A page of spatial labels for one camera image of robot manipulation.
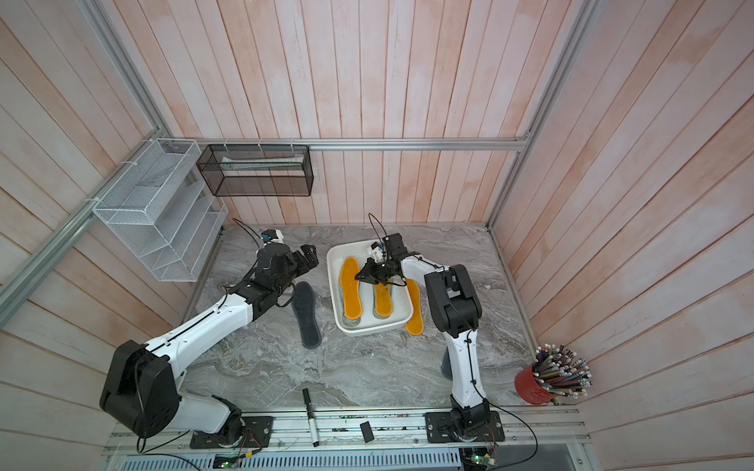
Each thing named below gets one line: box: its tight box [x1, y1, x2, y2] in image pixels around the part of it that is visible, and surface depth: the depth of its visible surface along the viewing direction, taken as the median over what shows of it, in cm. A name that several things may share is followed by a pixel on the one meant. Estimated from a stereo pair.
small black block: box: [359, 420, 376, 444], surface depth 75 cm
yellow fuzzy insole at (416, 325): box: [404, 277, 425, 336], surface depth 94 cm
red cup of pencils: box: [514, 343, 593, 406], surface depth 70 cm
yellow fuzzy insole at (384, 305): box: [374, 282, 394, 317], surface depth 98 cm
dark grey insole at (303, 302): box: [291, 280, 323, 350], surface depth 95 cm
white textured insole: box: [339, 261, 363, 320], surface depth 99 cm
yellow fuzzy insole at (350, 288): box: [339, 257, 364, 320], surface depth 99 cm
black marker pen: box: [302, 387, 321, 448], surface depth 76 cm
